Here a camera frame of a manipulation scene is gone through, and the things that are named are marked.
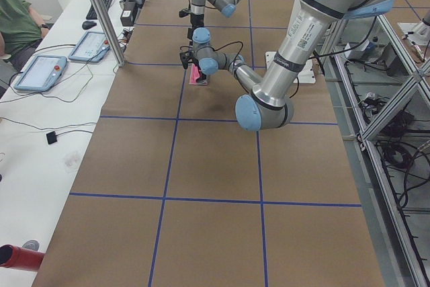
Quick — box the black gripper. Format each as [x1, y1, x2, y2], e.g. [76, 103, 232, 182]
[195, 71, 209, 85]
[187, 13, 204, 40]

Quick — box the pink and grey towel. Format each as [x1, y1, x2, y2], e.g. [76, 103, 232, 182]
[189, 65, 209, 86]

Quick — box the black power adapter box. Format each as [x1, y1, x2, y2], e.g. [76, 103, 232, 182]
[120, 1, 138, 27]

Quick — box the black keyboard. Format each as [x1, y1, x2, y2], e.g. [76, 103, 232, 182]
[85, 0, 116, 21]

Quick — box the far teach pendant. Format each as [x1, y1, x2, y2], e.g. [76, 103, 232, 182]
[68, 30, 110, 63]

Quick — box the teach pendant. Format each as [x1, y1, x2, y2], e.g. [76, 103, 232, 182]
[13, 55, 68, 93]
[68, 30, 110, 63]

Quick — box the black computer mouse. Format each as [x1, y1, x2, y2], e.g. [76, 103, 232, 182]
[81, 20, 97, 30]

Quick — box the near teach pendant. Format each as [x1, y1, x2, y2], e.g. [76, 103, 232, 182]
[13, 55, 68, 93]

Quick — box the small black square puck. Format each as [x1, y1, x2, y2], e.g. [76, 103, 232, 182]
[46, 131, 58, 145]

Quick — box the person in green shirt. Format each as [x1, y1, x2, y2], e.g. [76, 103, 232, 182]
[1, 0, 50, 71]

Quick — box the red cylinder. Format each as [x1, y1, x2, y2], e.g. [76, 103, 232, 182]
[1, 245, 44, 272]

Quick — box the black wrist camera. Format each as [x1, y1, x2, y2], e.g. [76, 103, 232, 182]
[179, 9, 191, 18]
[179, 51, 193, 70]

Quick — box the white pedestal column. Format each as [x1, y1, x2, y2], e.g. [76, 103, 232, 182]
[265, 0, 318, 84]

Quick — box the aluminium frame post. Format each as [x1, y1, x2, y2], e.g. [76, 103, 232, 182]
[90, 0, 125, 67]

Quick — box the aluminium side frame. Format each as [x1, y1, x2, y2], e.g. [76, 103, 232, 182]
[318, 0, 429, 286]

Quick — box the floor cable bundle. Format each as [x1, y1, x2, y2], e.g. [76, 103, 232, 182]
[355, 91, 430, 220]

